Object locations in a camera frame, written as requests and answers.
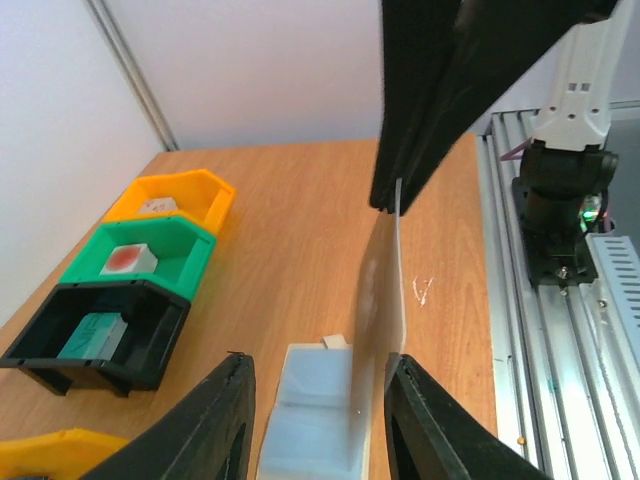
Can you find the right yellow bin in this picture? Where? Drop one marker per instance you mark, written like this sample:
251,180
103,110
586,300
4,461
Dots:
197,195

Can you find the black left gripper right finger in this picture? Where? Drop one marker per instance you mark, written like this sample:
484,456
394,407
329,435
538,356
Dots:
429,435

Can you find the yellow bin with blue cards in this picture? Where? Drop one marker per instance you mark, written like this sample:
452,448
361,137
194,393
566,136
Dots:
65,454

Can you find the beige card holder wallet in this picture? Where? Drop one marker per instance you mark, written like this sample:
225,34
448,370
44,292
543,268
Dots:
307,435

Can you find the black bin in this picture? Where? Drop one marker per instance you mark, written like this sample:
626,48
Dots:
115,336

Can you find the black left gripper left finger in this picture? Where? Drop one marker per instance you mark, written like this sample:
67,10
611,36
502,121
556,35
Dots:
207,435

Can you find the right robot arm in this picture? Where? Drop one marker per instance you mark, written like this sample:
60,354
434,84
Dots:
565,157

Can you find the green bin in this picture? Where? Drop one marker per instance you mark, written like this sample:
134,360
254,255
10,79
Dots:
170,252

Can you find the dark grey credit card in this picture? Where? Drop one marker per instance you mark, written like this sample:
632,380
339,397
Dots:
380,329

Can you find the grey slotted cable duct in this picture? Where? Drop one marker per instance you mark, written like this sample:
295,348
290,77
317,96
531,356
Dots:
619,263

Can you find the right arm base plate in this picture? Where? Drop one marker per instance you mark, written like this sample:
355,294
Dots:
555,246

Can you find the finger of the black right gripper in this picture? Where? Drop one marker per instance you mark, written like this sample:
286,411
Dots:
496,43
417,46

